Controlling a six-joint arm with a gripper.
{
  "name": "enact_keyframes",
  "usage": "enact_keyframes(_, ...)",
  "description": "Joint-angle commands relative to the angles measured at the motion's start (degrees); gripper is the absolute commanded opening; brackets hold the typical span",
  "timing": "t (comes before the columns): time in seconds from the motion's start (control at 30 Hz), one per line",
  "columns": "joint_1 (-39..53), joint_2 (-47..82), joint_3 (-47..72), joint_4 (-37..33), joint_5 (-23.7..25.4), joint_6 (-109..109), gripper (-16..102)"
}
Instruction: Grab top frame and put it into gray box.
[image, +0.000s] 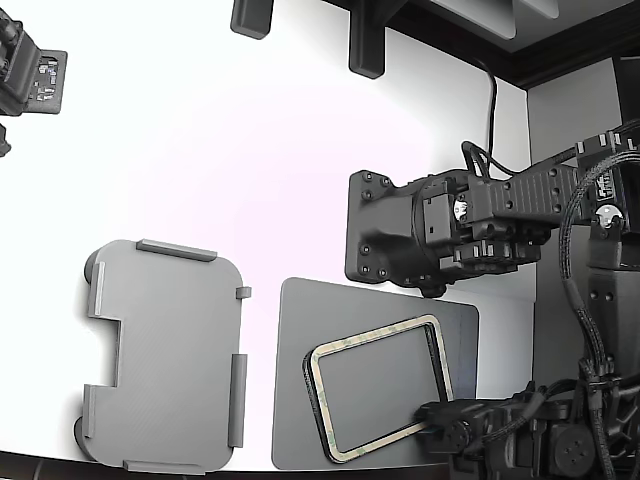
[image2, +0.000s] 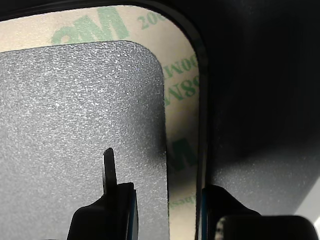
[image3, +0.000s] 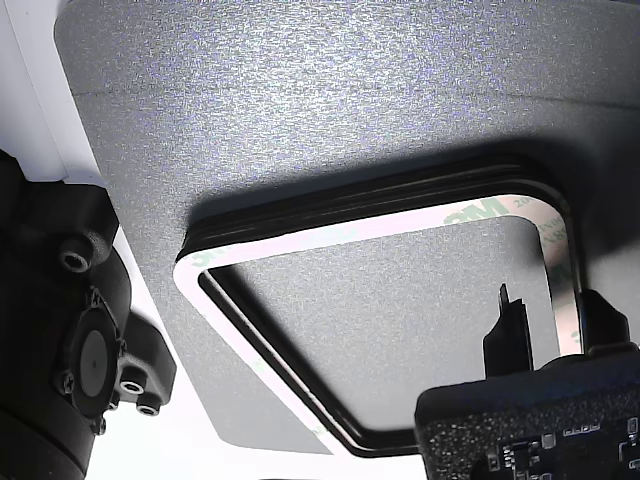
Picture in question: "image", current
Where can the small black clamp piece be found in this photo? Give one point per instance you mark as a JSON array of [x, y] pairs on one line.
[[4, 140]]

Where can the dark flat panel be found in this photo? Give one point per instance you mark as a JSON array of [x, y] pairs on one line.
[[627, 90]]

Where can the black camera module on stand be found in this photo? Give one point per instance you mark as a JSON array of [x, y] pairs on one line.
[[20, 75]]

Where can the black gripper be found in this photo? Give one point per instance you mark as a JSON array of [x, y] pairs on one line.
[[490, 425]]

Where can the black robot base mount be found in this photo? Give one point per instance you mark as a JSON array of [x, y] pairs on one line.
[[380, 235]]

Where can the black six-joint robot arm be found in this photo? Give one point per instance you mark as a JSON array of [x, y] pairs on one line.
[[530, 195]]

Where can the dark gray flat mat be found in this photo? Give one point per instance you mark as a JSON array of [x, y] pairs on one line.
[[295, 325]]

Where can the small gray panel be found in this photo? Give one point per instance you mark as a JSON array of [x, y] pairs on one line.
[[537, 7]]

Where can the gray box with edge tabs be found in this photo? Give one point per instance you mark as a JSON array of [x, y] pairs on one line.
[[170, 350]]

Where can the long black bracket block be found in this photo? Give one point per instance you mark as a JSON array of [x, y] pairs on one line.
[[367, 45]]

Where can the black frame structure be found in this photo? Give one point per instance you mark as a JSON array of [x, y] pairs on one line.
[[550, 55]]

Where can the large gray panel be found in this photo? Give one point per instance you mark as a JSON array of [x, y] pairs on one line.
[[465, 15]]

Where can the short black bracket block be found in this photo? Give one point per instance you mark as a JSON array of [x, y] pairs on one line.
[[250, 17]]

